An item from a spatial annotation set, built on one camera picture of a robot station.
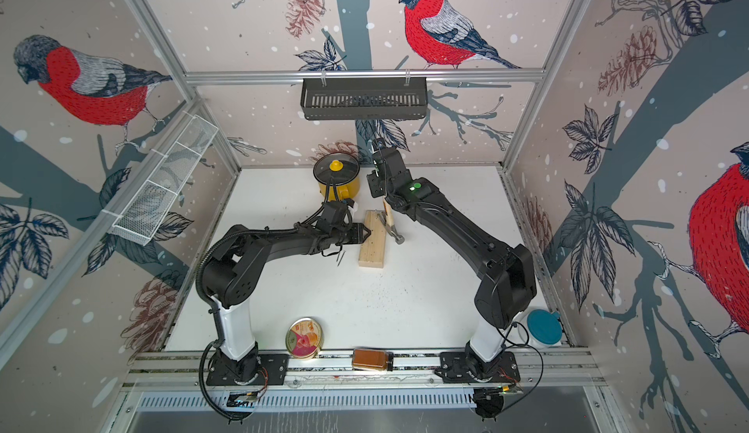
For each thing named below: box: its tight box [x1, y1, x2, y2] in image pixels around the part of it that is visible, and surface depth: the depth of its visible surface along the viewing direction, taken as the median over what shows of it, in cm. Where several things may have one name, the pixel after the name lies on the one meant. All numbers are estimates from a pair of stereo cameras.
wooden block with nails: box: [357, 209, 388, 269], surface depth 96 cm
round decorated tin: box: [284, 316, 324, 360], surface depth 77 cm
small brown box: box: [352, 348, 388, 372], surface depth 74 cm
